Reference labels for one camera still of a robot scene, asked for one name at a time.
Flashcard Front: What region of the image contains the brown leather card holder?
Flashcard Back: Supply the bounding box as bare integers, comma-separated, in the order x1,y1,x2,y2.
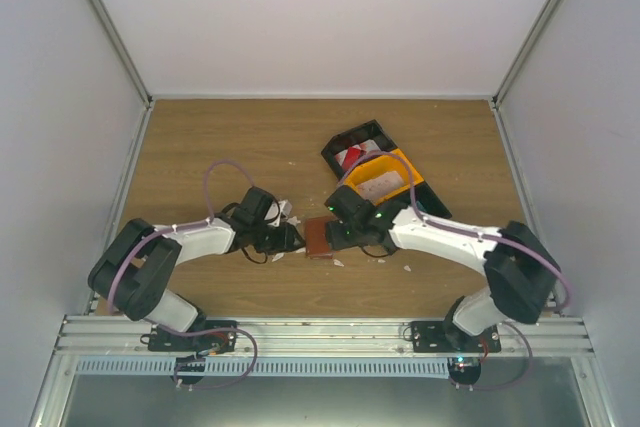
304,216,333,260

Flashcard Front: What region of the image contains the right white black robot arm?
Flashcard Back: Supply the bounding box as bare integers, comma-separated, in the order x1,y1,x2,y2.
325,185,561,352

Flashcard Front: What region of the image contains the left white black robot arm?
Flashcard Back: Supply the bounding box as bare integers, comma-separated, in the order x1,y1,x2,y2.
88,187,305,351

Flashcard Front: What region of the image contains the orange card bin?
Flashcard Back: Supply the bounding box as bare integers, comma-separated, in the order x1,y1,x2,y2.
339,149,424,205

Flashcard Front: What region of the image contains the white patterned card stack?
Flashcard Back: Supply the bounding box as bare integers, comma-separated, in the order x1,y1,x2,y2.
356,171,405,202

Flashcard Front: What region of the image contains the black three-slot card tray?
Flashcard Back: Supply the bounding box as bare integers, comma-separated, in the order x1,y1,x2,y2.
321,120,452,219

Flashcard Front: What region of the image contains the red white card stack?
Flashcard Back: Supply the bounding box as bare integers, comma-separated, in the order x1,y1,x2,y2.
334,139,379,171

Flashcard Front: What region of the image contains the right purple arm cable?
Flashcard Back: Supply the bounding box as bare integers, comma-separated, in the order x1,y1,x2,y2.
337,149,574,318

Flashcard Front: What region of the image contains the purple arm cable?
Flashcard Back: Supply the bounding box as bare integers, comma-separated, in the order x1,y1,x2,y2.
107,160,256,336
337,149,574,318

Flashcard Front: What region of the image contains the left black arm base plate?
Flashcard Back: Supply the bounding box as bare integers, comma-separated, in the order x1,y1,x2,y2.
140,319,238,387

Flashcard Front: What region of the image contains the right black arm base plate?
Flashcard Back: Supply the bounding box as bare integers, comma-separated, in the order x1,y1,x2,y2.
401,320,501,387

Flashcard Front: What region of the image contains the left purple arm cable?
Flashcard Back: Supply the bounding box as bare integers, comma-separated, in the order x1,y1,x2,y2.
107,160,256,336

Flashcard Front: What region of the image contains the grey slotted cable duct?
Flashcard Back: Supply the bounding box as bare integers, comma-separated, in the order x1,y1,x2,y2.
76,356,449,379

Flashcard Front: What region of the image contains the aluminium mounting rail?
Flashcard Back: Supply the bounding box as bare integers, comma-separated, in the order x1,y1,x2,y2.
54,316,595,358

